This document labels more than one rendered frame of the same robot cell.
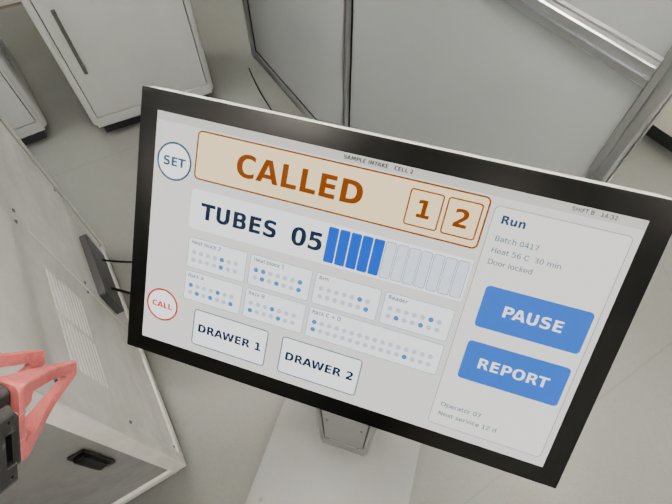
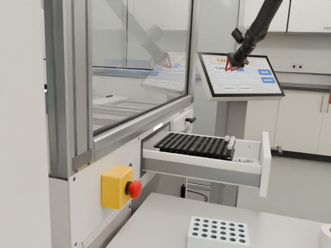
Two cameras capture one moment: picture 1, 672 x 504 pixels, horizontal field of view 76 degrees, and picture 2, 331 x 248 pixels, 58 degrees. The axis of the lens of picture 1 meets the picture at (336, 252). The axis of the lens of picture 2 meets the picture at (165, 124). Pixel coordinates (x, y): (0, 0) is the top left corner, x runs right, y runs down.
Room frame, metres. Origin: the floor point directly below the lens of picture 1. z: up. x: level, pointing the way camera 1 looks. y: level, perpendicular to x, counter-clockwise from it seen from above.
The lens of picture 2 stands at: (-0.80, 1.51, 1.15)
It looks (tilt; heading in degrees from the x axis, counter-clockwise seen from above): 12 degrees down; 318
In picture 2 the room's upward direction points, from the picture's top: 3 degrees clockwise
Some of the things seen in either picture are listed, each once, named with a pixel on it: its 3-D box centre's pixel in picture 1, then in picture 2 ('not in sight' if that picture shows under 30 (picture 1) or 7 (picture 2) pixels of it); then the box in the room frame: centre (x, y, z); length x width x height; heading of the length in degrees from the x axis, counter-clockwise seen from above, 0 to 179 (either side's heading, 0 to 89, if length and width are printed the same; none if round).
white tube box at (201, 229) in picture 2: not in sight; (217, 237); (-0.46, 1.03, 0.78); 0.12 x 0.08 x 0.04; 37
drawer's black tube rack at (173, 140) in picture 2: not in sight; (196, 152); (-0.22, 0.84, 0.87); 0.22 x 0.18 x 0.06; 31
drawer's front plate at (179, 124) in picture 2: not in sight; (183, 126); (0.05, 0.63, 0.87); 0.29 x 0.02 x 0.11; 121
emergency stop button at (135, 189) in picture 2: not in sight; (133, 188); (-0.33, 1.16, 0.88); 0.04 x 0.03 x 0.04; 121
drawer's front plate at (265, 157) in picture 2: not in sight; (264, 159); (-0.39, 0.74, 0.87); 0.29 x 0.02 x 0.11; 121
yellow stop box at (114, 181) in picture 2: not in sight; (119, 186); (-0.30, 1.18, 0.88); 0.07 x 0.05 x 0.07; 121
